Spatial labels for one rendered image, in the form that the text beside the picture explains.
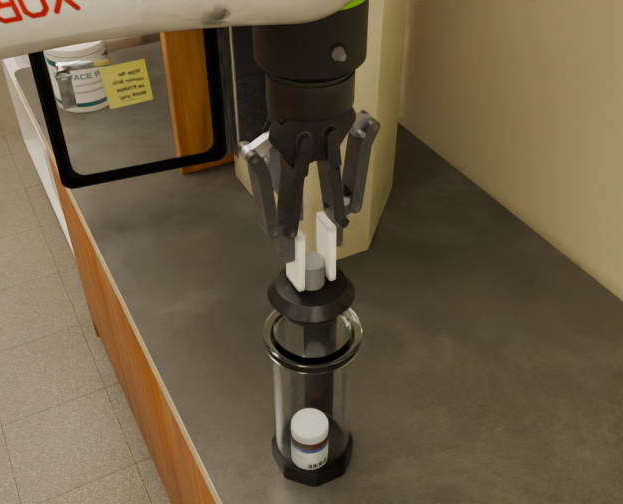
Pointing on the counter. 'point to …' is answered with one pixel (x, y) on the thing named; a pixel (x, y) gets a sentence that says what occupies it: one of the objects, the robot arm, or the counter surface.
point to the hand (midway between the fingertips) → (311, 252)
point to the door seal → (139, 168)
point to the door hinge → (228, 90)
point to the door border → (146, 163)
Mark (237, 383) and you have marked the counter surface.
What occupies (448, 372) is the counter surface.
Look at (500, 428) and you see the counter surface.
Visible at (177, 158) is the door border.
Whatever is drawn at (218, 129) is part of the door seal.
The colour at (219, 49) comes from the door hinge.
